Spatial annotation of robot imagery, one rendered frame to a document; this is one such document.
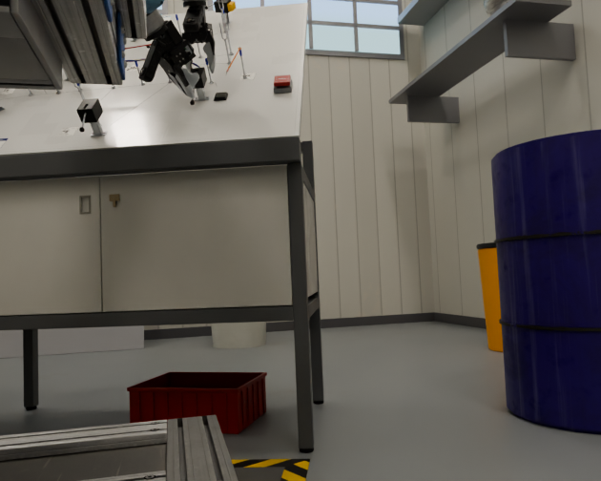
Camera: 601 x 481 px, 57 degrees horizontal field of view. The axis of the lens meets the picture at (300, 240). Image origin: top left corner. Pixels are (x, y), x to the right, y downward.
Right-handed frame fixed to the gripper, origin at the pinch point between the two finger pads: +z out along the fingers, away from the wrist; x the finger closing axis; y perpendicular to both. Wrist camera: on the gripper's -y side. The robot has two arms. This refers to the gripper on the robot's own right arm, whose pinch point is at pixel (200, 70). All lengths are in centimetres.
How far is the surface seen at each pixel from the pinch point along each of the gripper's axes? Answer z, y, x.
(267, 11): -21, 62, -15
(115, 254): 49, -33, 23
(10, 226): 40, -30, 55
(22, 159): 21, -27, 48
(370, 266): 182, 302, -60
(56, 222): 39, -30, 40
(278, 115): 14.3, -14.1, -25.0
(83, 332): 171, 162, 149
